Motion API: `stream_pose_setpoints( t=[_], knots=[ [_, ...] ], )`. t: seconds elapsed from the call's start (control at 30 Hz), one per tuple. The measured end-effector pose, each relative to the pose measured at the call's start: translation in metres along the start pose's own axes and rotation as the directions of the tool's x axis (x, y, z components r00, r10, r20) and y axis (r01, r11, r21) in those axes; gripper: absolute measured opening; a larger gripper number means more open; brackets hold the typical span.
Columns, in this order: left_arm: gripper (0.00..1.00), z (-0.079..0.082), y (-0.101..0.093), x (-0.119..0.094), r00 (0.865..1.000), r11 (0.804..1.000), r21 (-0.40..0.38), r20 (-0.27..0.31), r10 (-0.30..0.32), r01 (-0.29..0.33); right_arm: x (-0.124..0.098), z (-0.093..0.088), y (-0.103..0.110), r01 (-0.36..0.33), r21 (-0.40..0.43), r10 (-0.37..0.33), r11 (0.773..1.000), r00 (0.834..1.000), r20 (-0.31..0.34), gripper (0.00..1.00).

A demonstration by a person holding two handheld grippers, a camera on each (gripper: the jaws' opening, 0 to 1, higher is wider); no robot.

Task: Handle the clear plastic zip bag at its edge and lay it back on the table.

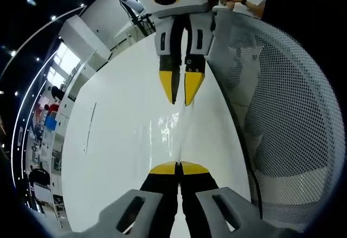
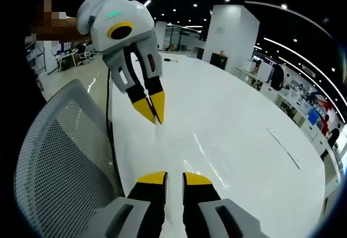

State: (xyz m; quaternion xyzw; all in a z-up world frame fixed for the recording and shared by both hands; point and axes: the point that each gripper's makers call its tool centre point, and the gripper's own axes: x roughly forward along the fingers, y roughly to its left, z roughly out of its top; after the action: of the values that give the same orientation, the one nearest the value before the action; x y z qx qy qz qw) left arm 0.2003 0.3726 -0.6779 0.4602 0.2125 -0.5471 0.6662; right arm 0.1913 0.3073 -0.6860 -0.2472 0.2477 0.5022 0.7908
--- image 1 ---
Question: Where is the blue box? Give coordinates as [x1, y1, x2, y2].
[44, 116, 58, 131]

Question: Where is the black stand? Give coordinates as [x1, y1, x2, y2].
[118, 0, 156, 36]

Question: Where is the white square pillar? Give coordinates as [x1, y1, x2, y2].
[58, 14, 113, 72]

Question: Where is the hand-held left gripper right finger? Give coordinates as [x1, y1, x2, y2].
[181, 160, 298, 238]

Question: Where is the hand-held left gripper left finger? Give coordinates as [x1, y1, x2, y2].
[78, 161, 179, 238]

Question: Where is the white counter row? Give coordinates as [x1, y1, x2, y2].
[27, 59, 83, 222]

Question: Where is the clear plastic food packaging bag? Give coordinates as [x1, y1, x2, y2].
[132, 107, 191, 166]

